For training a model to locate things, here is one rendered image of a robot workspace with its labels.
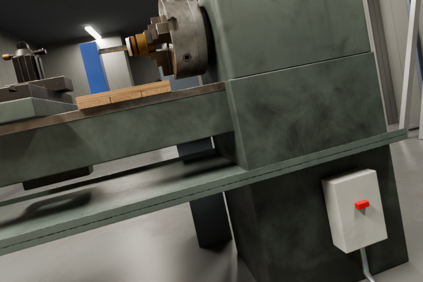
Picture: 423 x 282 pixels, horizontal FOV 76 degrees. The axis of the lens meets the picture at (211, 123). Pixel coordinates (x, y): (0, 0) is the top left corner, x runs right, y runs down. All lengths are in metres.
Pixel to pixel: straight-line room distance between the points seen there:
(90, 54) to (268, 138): 0.71
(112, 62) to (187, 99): 6.69
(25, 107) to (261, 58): 0.75
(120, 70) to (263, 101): 6.70
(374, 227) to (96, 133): 1.02
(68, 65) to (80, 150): 6.97
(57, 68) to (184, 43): 7.08
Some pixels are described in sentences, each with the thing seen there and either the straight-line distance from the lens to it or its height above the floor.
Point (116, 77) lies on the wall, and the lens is 7.52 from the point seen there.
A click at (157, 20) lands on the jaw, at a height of 1.18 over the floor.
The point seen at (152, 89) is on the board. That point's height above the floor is 0.88.
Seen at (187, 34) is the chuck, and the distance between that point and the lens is 1.00.
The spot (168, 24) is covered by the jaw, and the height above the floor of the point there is 1.10.
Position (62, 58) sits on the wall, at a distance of 7.98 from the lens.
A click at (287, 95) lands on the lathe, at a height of 0.77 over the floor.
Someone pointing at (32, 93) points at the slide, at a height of 0.94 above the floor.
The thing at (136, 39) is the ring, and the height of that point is 1.09.
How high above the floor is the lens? 0.79
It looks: 4 degrees down
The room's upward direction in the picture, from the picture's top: 12 degrees counter-clockwise
